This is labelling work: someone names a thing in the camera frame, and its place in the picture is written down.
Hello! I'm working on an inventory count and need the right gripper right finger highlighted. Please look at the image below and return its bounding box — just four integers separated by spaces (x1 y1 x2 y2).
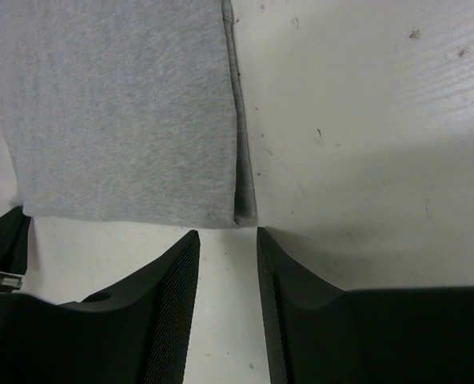
257 228 474 383

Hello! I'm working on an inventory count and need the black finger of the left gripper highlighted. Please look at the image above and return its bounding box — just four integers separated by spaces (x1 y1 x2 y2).
0 206 31 288

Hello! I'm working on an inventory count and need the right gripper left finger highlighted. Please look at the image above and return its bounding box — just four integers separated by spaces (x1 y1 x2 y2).
0 230 200 383

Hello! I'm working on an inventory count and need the grey tank top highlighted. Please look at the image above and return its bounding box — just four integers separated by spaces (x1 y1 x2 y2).
0 1 257 229

